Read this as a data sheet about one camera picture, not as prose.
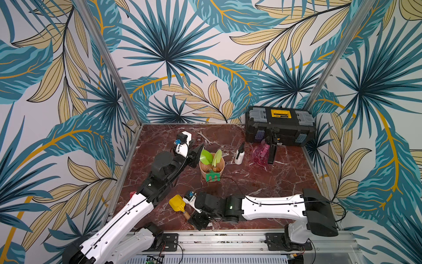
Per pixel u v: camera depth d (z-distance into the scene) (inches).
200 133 44.7
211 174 32.5
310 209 18.9
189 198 24.6
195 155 23.7
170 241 28.9
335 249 28.7
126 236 17.5
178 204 32.0
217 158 34.3
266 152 37.3
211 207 21.1
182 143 21.6
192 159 23.0
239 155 34.8
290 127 37.7
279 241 28.9
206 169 34.9
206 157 34.7
